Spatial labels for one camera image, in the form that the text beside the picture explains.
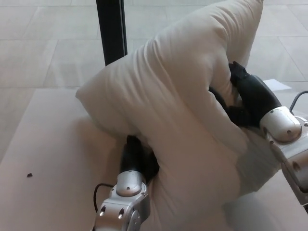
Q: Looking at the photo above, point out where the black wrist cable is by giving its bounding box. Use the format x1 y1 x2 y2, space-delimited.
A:
92 183 115 213
288 90 308 114

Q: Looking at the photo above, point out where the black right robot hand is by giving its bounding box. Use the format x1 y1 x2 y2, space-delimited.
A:
208 61 282 128

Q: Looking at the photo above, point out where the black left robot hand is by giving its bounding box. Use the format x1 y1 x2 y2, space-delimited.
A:
120 135 161 185

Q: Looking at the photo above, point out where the white paper sheet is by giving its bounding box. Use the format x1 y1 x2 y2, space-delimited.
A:
263 78 293 92

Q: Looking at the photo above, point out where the black metal post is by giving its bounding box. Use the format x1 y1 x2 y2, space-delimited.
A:
95 0 128 67

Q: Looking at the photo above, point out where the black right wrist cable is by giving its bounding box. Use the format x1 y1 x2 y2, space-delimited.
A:
288 90 308 114

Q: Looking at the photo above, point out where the white square pillow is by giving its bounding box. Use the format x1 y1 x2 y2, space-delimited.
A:
75 0 281 231

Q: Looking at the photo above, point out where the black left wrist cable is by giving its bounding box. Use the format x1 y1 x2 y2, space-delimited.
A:
92 183 115 213

